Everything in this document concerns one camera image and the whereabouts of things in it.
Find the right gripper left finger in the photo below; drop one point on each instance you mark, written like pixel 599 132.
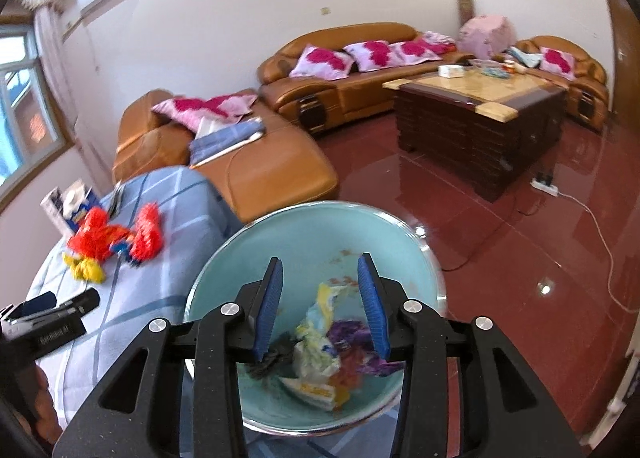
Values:
pixel 236 332

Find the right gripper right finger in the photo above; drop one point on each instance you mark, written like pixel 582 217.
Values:
pixel 408 331

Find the yellow plastic wrapper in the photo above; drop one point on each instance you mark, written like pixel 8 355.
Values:
pixel 85 269

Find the red plastic bag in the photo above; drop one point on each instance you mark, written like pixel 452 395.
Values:
pixel 96 235

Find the red mesh net bag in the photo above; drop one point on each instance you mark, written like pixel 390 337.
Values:
pixel 148 237

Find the crumpled trash in basin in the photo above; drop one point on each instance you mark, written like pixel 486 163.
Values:
pixel 326 357

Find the white cardboard box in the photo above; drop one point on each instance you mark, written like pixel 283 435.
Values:
pixel 52 206

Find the teal enamel basin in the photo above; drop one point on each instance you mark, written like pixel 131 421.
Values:
pixel 317 243

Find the blue white milk carton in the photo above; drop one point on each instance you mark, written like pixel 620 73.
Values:
pixel 77 201

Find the small foil sachet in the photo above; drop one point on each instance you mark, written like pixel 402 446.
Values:
pixel 116 199

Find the brown leather chaise sofa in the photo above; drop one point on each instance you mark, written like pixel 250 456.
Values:
pixel 282 168

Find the folded blue plaid cloth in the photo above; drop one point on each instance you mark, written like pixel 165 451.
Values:
pixel 217 143

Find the white power strip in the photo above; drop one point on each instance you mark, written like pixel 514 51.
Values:
pixel 541 186

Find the dark wooden coffee table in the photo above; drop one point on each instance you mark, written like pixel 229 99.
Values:
pixel 487 130

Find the pink cushion on chaise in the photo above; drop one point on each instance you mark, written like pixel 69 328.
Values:
pixel 222 111

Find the white tissue box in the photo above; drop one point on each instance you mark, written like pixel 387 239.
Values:
pixel 451 71

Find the brown leather long sofa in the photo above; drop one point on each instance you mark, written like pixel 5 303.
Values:
pixel 318 105

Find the pink cushion right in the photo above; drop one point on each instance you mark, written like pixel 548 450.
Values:
pixel 415 52

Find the clutter on coffee table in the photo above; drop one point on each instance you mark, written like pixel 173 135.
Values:
pixel 500 69

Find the pink cushion middle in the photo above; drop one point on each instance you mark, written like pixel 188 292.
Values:
pixel 373 55

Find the pink curtain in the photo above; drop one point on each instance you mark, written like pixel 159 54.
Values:
pixel 49 39

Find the pink cushion left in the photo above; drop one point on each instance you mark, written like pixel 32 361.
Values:
pixel 323 64

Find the folded pink blanket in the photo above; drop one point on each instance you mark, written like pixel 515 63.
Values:
pixel 438 43

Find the brown leather armchair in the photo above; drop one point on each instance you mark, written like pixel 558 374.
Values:
pixel 587 95

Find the pink covered side object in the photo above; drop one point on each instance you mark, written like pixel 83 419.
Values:
pixel 485 36

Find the pink cushion on armchair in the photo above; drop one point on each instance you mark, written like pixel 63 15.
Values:
pixel 557 62

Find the rolled brown mat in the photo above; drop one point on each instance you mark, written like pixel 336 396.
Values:
pixel 466 11

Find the window with white frame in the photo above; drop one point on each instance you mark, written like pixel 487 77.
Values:
pixel 32 134

